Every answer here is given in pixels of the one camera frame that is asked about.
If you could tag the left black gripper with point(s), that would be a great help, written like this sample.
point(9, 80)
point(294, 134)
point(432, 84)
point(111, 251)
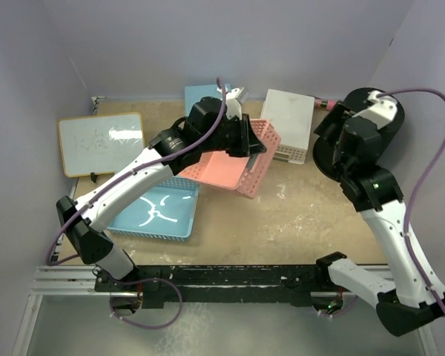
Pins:
point(252, 146)

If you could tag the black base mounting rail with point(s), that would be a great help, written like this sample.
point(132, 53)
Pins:
point(296, 285)

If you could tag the large black plastic bin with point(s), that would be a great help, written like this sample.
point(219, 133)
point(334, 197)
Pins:
point(360, 142)

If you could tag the pink marker pen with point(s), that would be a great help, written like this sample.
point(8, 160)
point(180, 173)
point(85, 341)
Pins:
point(324, 104)

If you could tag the small whiteboard yellow frame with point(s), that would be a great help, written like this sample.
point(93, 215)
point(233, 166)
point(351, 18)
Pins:
point(100, 144)

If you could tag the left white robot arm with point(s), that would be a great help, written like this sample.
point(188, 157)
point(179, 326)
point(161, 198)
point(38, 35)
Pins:
point(212, 125)

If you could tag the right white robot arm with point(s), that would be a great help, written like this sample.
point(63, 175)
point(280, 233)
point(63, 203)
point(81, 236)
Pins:
point(414, 296)

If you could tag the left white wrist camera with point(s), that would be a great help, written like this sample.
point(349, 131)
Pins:
point(234, 100)

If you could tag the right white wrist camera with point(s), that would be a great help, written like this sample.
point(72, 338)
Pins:
point(381, 111)

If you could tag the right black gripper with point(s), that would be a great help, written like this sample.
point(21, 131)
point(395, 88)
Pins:
point(336, 116)

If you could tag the pink perforated basket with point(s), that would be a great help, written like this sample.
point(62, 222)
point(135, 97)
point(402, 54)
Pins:
point(219, 170)

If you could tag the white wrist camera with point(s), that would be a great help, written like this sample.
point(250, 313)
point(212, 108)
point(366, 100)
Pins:
point(381, 111)
point(234, 100)

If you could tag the black whiteboard clip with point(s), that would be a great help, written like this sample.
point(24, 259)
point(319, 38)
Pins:
point(93, 176)

